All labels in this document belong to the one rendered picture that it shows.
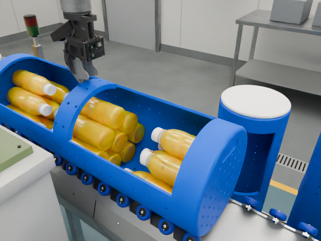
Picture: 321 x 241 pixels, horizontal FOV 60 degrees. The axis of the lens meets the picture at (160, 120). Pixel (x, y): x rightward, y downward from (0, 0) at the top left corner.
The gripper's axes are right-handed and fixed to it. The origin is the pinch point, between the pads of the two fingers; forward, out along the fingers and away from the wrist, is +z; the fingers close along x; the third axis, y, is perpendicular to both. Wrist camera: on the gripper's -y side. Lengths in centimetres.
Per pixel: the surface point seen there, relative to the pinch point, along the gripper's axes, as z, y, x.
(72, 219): 96, -33, 5
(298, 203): 69, 66, 63
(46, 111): 13.1, -14.1, -5.5
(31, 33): 8, -80, 34
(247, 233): 29, 56, 2
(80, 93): 0.6, 4.9, -4.9
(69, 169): 26.6, 1.0, -11.2
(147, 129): 18.7, 14.7, 12.5
